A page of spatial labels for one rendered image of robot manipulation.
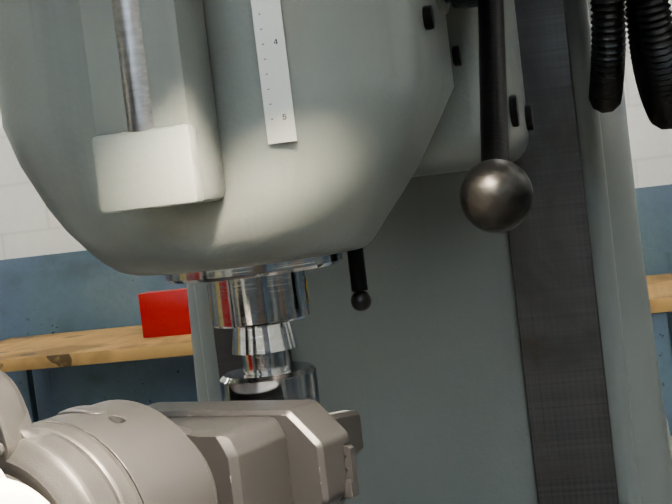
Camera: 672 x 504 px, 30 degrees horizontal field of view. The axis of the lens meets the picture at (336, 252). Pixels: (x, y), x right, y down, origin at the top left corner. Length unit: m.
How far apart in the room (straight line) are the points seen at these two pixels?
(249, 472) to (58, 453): 0.09
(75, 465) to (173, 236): 0.11
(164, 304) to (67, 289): 0.85
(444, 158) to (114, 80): 0.25
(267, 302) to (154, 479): 0.14
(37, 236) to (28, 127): 4.77
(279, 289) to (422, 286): 0.39
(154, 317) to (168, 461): 4.04
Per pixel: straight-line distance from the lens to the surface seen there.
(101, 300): 5.21
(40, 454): 0.46
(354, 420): 0.62
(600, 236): 0.95
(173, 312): 4.49
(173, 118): 0.48
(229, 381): 0.60
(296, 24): 0.51
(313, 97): 0.51
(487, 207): 0.50
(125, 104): 0.49
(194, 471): 0.50
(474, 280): 0.96
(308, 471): 0.54
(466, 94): 0.68
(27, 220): 5.33
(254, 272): 0.56
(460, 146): 0.68
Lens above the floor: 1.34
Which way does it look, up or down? 3 degrees down
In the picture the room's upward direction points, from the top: 7 degrees counter-clockwise
